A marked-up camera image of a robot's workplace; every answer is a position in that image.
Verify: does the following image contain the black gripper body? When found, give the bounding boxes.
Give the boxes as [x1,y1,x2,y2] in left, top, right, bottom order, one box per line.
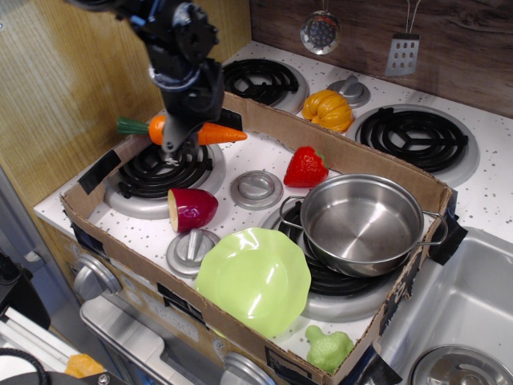
[160,59,224,155]

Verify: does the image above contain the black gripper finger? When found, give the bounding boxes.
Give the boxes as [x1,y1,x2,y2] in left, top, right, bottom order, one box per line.
[180,134,200,157]
[163,151,180,167]

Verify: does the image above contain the orange toy carrot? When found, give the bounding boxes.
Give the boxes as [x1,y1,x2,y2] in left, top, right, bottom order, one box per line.
[117,115,248,145]

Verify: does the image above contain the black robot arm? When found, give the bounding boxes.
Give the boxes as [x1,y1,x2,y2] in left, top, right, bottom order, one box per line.
[72,1,224,164]

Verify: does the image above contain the light green plastic plate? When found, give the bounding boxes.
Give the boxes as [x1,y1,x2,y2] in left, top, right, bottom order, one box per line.
[195,228,311,338]

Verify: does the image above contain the front left black burner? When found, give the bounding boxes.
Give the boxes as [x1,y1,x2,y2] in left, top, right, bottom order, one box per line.
[104,144,226,220]

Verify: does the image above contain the black burner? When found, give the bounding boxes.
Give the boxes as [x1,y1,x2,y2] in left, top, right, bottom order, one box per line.
[262,200,399,322]
[346,104,480,188]
[104,144,226,220]
[223,59,309,115]

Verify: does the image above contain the purple toy onion half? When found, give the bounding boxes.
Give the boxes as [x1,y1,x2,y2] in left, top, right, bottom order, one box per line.
[168,188,219,233]

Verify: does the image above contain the centre silver stove knob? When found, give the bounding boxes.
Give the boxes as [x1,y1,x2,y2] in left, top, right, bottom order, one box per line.
[230,170,284,211]

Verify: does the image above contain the silver stove knob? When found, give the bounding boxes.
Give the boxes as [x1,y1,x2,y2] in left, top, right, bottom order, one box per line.
[230,170,284,211]
[328,75,370,108]
[166,229,220,279]

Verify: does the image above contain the front silver stove knob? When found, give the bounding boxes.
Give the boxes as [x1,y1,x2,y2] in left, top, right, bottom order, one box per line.
[166,229,220,279]

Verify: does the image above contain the back left black burner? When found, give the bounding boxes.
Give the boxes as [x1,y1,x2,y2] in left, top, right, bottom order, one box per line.
[223,59,309,115]

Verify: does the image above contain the brown cardboard fence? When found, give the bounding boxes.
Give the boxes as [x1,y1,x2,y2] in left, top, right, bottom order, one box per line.
[61,93,451,384]

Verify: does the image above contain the red toy strawberry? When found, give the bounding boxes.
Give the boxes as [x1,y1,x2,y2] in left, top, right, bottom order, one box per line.
[284,146,329,188]

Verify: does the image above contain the yellow toy pumpkin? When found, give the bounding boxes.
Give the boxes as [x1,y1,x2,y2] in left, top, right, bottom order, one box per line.
[301,89,353,132]

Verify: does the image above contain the silver oven front knob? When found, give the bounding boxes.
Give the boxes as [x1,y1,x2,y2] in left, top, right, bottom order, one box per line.
[73,253,122,301]

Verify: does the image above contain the silver oven knob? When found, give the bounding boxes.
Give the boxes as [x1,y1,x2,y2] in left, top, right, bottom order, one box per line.
[73,253,122,301]
[220,352,276,385]

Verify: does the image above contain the hanging metal strainer ladle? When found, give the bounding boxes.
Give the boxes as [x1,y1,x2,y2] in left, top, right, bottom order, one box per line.
[300,0,341,55]

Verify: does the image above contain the back silver stove knob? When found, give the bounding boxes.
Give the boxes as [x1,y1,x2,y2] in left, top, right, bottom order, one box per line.
[328,75,370,108]

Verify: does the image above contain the front right black burner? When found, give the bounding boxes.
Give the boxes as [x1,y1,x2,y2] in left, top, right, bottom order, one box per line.
[262,200,399,322]

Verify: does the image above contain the stainless steel pot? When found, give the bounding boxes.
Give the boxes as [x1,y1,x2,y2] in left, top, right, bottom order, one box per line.
[297,173,433,278]

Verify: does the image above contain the hanging metal slotted spatula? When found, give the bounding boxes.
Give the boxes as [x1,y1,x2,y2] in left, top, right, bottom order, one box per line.
[385,1,421,77]

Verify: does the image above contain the orange object bottom left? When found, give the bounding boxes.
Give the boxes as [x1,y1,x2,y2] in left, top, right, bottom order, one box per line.
[64,354,105,379]

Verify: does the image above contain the green toy broccoli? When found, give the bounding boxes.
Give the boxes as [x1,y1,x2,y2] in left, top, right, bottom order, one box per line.
[305,326,354,374]

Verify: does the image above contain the back right black burner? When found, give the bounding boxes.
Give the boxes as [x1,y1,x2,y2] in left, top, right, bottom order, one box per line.
[346,104,480,188]

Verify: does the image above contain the stainless steel sink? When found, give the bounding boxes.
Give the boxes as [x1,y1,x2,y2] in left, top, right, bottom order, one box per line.
[373,229,512,384]

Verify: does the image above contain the silver sink drain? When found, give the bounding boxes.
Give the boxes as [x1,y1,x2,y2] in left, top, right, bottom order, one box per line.
[408,345,512,385]

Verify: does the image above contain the silver oven door handle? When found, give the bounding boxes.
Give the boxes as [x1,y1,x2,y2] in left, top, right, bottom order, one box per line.
[80,297,191,384]

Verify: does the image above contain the black cable bottom left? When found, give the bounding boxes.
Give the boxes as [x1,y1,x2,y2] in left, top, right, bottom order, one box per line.
[0,346,51,385]

